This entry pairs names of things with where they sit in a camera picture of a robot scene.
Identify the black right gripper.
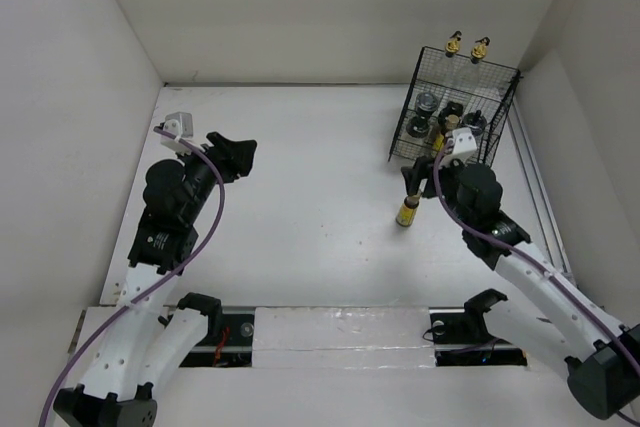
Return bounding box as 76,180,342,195
401,151,473,229

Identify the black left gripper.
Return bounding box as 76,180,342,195
176,132,255,223

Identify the small yellow bottle cork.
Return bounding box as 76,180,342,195
432,114,460,157
395,196,420,228

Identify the black-cap white powder jar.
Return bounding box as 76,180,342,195
402,116,430,145

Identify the grey-lid white powder shaker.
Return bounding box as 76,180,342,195
415,92,440,119

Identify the small black-cap back jar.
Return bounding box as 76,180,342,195
439,101,464,120

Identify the black-lid beige spice jar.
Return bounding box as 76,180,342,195
461,110,487,143

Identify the clear glass bottle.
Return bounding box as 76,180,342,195
428,30,462,100

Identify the glass bottle with dark sauce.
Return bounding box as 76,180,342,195
456,36,491,108

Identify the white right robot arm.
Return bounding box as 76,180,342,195
401,157,639,420

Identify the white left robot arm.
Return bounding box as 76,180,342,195
48,127,257,426

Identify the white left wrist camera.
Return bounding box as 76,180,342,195
157,112,194,153

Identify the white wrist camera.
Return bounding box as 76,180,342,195
442,127,477,167
157,112,194,153

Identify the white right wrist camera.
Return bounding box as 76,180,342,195
442,127,477,167

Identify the black wire rack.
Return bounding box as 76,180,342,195
388,46,521,166

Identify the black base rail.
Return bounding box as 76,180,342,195
182,307,527,370

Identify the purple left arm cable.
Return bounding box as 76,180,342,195
39,127,226,423

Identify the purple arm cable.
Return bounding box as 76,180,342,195
433,141,640,421
39,127,226,423

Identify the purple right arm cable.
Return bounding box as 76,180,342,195
433,141,640,421

